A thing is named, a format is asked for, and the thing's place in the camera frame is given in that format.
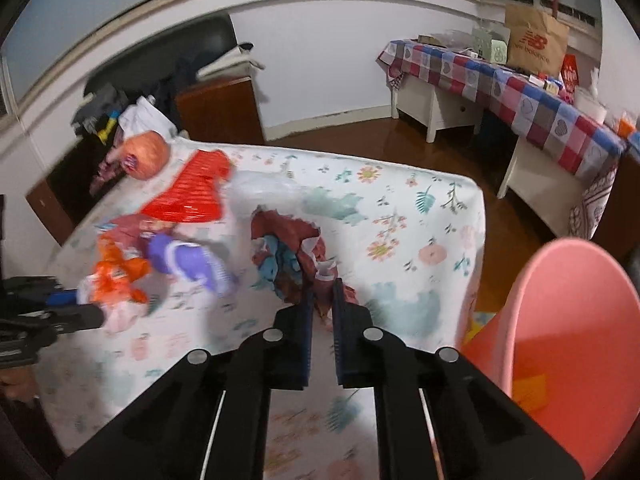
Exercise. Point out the pink floral packet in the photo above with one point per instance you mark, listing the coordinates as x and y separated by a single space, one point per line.
127 225

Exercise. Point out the purple packet with white band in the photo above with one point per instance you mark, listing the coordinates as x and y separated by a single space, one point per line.
195 265

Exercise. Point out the white tissue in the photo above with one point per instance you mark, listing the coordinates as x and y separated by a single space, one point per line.
594 82

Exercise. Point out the dark wooden side table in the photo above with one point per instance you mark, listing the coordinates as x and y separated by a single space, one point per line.
622 210

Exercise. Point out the white wooden bench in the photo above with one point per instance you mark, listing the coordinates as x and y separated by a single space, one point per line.
535 185
435 110

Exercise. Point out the checkered tablecloth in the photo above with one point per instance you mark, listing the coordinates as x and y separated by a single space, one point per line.
525 105

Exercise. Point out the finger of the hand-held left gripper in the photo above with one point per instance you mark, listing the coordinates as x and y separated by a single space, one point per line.
62 299
75 316

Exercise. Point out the white garment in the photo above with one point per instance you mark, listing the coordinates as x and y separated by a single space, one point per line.
145 117

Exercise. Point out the orange wrapper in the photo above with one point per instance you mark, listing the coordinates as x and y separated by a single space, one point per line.
120 272

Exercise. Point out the red plastic bag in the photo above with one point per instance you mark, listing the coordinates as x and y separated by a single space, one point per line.
192 195

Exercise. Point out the white bowl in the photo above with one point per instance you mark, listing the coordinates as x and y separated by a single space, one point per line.
590 105

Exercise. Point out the black leather sofa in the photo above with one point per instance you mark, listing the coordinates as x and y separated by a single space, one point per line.
165 55

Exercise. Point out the pink patterned garment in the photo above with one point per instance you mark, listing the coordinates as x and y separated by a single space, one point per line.
107 170

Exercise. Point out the white plastic wrapper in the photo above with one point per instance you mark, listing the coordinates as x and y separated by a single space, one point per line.
117 316

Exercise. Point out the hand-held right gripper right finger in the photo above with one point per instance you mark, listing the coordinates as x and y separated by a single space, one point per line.
345 345

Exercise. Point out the grey garment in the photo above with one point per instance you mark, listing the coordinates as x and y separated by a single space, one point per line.
97 105

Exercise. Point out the maroon and blue paper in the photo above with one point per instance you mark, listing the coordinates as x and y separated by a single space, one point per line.
285 255

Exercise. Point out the red packet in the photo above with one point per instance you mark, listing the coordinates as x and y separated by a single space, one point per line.
570 77

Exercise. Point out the pink plastic bucket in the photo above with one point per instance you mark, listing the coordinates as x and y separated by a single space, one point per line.
565 320

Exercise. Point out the red patterned hanging cloth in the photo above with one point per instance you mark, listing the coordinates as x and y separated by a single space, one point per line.
592 210

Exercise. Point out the yellow and blue cloth item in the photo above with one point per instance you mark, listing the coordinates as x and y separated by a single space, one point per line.
107 127

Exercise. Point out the orange package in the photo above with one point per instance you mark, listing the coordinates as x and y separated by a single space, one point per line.
625 125

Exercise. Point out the yellow cardboard box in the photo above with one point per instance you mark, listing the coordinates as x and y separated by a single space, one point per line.
480 325

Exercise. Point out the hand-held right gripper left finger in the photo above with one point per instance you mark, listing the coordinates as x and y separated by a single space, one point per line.
302 345

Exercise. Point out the navy garment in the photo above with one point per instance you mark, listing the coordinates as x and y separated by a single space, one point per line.
172 90

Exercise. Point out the brown paper bag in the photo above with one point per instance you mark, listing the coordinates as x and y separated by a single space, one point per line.
537 42

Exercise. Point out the red apple with sticker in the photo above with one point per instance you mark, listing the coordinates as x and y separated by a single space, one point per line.
145 155

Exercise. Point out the green box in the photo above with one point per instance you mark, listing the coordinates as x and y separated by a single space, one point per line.
492 45

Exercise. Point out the clear plastic wrap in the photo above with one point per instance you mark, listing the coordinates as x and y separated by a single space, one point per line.
450 39

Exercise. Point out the brown wooden side table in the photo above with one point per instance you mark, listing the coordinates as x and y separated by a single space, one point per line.
220 110

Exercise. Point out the floral tablecloth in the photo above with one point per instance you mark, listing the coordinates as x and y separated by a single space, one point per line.
400 240

